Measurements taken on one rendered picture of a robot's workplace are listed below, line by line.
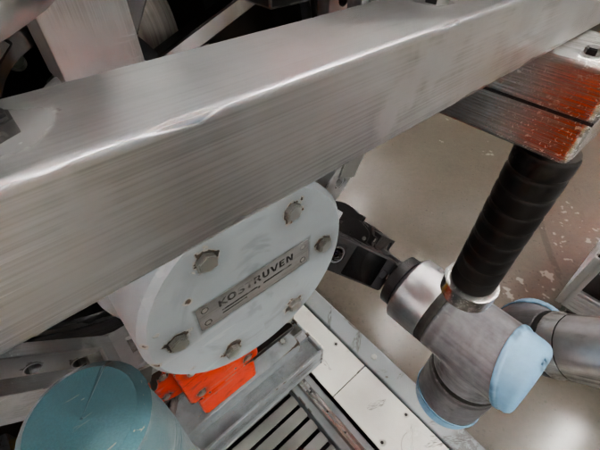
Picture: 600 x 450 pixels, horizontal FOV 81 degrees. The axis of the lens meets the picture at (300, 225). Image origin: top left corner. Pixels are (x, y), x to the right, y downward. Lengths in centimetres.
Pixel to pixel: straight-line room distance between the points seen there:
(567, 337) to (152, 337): 49
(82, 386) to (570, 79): 35
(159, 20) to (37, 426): 45
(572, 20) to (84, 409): 36
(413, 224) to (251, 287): 133
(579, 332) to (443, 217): 108
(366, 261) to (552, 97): 29
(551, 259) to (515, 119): 138
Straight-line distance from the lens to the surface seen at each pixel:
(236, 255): 17
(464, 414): 54
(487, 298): 33
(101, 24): 26
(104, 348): 48
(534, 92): 22
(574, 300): 130
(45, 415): 33
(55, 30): 26
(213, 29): 41
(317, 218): 19
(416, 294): 44
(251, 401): 92
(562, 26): 21
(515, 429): 118
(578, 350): 55
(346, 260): 43
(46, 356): 46
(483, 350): 43
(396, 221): 149
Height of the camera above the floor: 101
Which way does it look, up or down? 45 degrees down
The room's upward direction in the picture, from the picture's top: straight up
